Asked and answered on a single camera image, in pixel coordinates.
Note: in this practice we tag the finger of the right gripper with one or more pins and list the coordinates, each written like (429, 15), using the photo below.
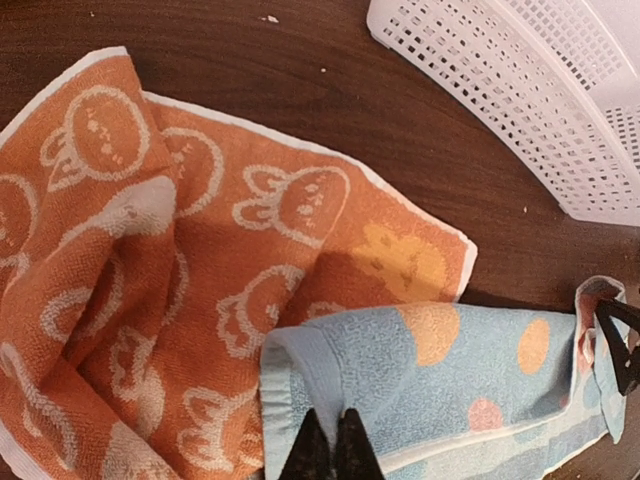
(625, 361)

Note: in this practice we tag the blue patterned towel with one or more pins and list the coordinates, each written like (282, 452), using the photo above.
(449, 391)

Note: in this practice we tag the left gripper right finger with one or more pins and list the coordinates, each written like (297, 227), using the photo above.
(356, 459)

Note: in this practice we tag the orange bunny towel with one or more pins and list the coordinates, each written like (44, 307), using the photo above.
(149, 245)

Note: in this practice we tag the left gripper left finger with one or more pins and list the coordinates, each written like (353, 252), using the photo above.
(310, 455)

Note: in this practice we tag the white plastic basket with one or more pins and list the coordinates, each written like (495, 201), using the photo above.
(556, 81)

